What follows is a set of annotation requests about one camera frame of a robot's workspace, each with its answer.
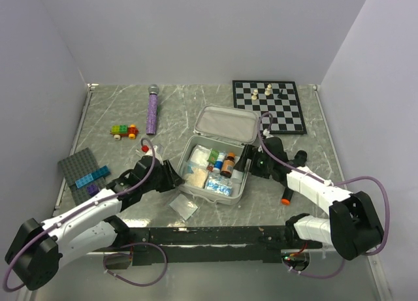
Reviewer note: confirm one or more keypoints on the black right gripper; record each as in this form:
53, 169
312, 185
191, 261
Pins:
247, 153

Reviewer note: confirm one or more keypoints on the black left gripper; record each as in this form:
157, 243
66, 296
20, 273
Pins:
172, 179

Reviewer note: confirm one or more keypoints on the brown bottle orange cap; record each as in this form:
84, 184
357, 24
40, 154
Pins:
228, 165

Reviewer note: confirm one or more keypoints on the blue white pouch bag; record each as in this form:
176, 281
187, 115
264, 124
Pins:
191, 167

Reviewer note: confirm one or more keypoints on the white blue pill bottle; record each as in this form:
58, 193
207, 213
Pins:
219, 162

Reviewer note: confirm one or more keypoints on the small green medicine box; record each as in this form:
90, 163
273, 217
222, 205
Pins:
213, 156

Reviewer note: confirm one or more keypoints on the large gauze plastic bag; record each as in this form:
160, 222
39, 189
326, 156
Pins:
200, 156

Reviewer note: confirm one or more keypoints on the white medicine kit case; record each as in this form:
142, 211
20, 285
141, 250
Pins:
225, 130

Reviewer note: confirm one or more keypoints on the bandage box plastic bag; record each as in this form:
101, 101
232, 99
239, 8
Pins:
196, 177

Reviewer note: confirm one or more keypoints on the white green pill bottle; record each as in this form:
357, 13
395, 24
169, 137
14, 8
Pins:
237, 176

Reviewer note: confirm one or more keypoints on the blue packets plastic bag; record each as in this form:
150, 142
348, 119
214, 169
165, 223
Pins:
219, 184

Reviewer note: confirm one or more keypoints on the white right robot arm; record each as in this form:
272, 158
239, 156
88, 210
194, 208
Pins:
352, 227

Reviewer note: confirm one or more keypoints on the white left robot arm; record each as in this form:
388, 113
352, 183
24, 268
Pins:
39, 250

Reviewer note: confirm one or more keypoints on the small gauze zip bag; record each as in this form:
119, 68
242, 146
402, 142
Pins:
184, 207

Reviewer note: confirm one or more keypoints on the white chess piece small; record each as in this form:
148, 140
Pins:
254, 94

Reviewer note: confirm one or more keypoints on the black white chessboard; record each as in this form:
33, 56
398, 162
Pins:
287, 116

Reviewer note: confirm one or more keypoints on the black marker orange cap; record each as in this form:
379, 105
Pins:
292, 177

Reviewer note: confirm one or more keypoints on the white chess piece tall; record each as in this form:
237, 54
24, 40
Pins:
268, 90

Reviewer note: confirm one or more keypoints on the black chess piece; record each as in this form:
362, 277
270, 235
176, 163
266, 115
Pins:
280, 94

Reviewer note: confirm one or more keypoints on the blue toy brick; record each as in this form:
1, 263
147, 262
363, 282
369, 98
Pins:
99, 173

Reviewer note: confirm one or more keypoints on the colourful toy brick car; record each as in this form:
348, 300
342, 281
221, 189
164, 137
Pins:
120, 131

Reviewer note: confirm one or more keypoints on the purple glitter microphone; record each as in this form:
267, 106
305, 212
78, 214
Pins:
151, 123

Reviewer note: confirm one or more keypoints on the purple toy brick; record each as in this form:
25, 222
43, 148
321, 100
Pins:
92, 190

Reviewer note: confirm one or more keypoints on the grey brick baseplate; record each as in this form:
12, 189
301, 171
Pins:
74, 168

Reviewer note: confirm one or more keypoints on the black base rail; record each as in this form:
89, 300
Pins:
211, 244

